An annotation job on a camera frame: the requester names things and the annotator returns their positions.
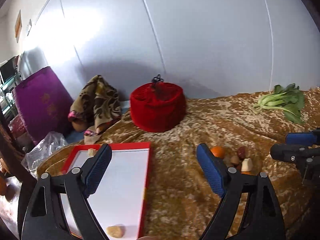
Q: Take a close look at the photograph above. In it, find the pale taro chunk cube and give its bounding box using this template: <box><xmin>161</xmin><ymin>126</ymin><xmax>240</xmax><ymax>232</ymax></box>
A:
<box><xmin>241</xmin><ymin>158</ymin><xmax>253</xmax><ymax>172</ymax></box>

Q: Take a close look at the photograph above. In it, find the brown longan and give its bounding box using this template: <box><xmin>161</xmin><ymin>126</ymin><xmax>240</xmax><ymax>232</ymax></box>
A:
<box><xmin>230</xmin><ymin>155</ymin><xmax>241</xmax><ymax>166</ymax></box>
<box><xmin>223</xmin><ymin>156</ymin><xmax>233</xmax><ymax>167</ymax></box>

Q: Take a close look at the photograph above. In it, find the pale taro chunk hexagonal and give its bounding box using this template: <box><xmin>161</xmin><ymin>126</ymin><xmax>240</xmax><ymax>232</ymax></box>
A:
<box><xmin>87</xmin><ymin>148</ymin><xmax>97</xmax><ymax>158</ymax></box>

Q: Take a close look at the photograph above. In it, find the person's left hand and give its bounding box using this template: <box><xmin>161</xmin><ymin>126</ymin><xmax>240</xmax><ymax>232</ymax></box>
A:
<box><xmin>137</xmin><ymin>236</ymin><xmax>160</xmax><ymax>240</ymax></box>

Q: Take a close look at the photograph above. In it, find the green bok choy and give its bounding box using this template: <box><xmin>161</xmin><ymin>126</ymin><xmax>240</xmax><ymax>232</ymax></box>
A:
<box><xmin>252</xmin><ymin>83</ymin><xmax>305</xmax><ymax>124</ymax></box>

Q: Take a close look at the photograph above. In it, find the red jujube top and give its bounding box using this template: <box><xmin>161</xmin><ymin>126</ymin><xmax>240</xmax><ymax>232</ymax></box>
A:
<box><xmin>237</xmin><ymin>146</ymin><xmax>247</xmax><ymax>160</ymax></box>

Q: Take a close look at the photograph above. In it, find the red jujube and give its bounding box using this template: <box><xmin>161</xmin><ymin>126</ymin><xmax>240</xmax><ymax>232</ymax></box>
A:
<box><xmin>235</xmin><ymin>163</ymin><xmax>242</xmax><ymax>172</ymax></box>
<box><xmin>237</xmin><ymin>146</ymin><xmax>247</xmax><ymax>160</ymax></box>

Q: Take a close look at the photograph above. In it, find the red jujube middle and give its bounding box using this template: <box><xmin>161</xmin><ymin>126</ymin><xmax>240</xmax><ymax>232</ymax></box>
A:
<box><xmin>235</xmin><ymin>163</ymin><xmax>242</xmax><ymax>172</ymax></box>

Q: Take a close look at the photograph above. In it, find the red white box tray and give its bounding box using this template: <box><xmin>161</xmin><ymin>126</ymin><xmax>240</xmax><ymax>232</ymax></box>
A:
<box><xmin>60</xmin><ymin>141</ymin><xmax>152</xmax><ymax>240</ymax></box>

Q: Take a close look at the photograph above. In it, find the clear plastic bag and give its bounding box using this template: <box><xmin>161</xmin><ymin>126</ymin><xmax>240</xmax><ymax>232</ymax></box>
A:
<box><xmin>21</xmin><ymin>132</ymin><xmax>68</xmax><ymax>179</ymax></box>

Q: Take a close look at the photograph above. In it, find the golden brown velvet cloth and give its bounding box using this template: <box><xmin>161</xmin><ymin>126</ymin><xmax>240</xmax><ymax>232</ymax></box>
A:
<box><xmin>36</xmin><ymin>87</ymin><xmax>320</xmax><ymax>240</ymax></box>

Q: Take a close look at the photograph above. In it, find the purple gift bag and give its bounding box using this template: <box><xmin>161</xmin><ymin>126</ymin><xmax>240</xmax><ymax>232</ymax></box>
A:
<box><xmin>13</xmin><ymin>67</ymin><xmax>73</xmax><ymax>145</ymax></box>

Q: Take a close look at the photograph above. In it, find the floral brown patterned cloth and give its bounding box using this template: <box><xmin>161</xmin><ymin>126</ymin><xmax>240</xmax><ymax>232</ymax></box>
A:
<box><xmin>68</xmin><ymin>75</ymin><xmax>121</xmax><ymax>145</ymax></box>

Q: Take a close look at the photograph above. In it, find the red velvet drawstring pouch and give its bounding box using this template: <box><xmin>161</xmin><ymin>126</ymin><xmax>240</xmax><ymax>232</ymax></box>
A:
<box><xmin>130</xmin><ymin>74</ymin><xmax>187</xmax><ymax>133</ymax></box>

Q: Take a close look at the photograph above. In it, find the wall picture frame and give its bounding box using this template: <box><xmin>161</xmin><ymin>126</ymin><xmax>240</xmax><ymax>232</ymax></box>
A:
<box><xmin>15</xmin><ymin>10</ymin><xmax>22</xmax><ymax>43</ymax></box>

